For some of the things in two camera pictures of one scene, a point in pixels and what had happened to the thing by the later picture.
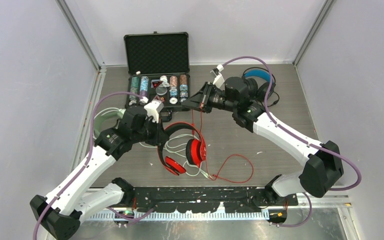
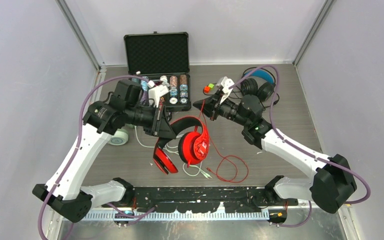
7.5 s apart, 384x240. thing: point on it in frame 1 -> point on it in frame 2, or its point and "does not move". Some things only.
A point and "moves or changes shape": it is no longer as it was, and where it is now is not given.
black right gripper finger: x=192 y=105 -> x=208 y=106
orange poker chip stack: x=173 y=90 does not move
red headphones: x=195 y=152 moves or changes shape
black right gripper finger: x=200 y=96 -> x=211 y=101
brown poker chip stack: x=183 y=88 does not move
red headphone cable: x=218 y=174 -> x=222 y=157
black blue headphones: x=256 y=82 does not move
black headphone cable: x=276 y=101 does not move
